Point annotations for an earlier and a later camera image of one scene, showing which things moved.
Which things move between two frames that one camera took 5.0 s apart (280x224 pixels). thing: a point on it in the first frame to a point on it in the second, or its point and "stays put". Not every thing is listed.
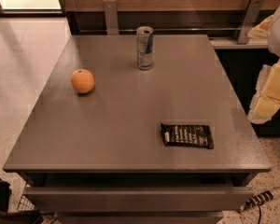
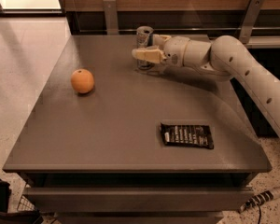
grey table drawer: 136,199 stays put
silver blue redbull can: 145,47 stays put
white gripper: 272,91 to 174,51
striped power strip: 264,198 stays put
